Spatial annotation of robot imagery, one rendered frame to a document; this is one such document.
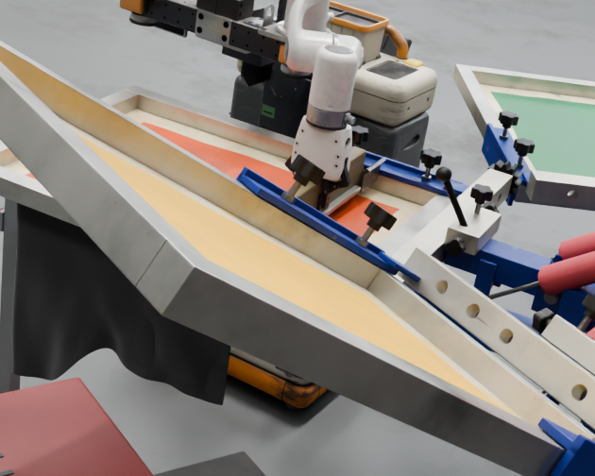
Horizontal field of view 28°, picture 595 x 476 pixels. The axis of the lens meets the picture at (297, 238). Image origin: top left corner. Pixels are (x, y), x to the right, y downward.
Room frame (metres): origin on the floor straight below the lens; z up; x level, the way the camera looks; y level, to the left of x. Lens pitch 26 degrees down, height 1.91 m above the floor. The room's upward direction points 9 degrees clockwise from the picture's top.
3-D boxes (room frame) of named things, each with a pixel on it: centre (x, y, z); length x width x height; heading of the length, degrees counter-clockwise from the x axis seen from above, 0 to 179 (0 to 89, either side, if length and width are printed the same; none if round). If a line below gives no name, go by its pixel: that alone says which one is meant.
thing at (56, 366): (1.90, 0.30, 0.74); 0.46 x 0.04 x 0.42; 67
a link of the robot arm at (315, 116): (1.98, -0.02, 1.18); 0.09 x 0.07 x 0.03; 67
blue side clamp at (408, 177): (2.23, -0.16, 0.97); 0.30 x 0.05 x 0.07; 67
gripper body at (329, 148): (1.99, -0.02, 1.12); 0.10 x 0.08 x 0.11; 67
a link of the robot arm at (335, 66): (2.03, -0.02, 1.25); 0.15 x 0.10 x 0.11; 7
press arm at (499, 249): (1.85, -0.35, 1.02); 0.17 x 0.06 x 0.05; 67
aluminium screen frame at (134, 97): (2.07, 0.17, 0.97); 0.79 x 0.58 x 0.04; 67
